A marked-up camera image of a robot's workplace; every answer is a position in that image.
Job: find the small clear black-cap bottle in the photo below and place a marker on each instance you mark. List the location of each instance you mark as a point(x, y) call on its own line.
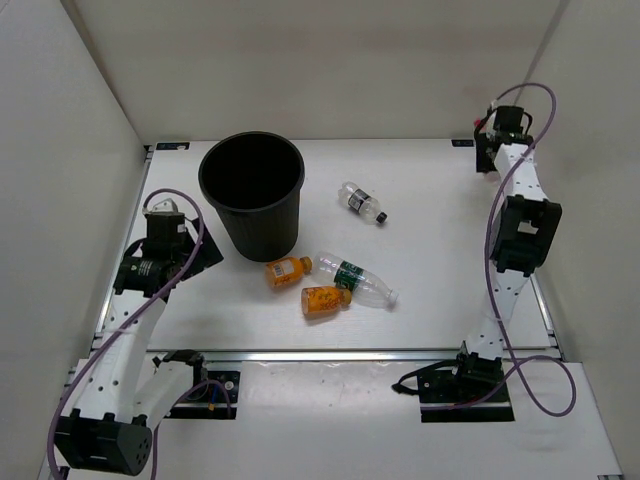
point(351, 196)

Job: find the orange juice bottle with barcode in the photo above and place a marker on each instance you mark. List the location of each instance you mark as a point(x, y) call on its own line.
point(286, 271)

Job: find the black plastic waste bin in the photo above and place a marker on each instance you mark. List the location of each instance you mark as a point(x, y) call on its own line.
point(253, 180)

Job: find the orange juice bottle fruit label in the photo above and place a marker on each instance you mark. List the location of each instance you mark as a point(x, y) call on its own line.
point(324, 300)

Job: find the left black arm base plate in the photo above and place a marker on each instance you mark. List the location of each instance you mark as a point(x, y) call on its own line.
point(216, 392)

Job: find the aluminium rail front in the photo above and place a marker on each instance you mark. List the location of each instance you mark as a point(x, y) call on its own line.
point(329, 356)

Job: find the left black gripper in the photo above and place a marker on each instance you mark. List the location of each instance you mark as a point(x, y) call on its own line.
point(208, 255)

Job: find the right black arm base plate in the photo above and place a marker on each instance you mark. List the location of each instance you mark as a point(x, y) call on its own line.
point(466, 389)

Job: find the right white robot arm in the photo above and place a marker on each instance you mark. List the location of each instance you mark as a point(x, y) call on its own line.
point(521, 227)

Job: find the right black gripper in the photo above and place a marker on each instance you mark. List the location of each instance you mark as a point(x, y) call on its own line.
point(485, 164)

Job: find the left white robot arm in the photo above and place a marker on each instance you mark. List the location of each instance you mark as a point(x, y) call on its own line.
point(107, 421)

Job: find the large clear green-label bottle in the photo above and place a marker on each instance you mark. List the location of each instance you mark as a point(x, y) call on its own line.
point(367, 289)

